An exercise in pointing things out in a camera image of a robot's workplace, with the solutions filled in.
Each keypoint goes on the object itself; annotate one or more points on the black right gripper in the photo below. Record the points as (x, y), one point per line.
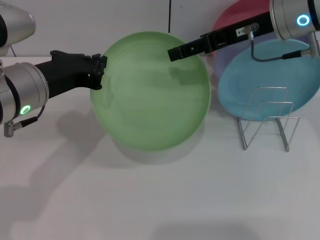
(235, 35)

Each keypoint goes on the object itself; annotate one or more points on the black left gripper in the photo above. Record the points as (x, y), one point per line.
(65, 72)

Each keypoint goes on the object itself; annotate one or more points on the green plastic plate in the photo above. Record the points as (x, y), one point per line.
(155, 100)

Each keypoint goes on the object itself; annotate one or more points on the purple plastic plate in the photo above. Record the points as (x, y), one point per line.
(220, 62)

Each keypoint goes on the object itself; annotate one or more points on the red plastic plate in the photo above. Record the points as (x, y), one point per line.
(225, 17)

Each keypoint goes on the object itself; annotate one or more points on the teal plastic plate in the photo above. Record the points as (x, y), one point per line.
(270, 75)

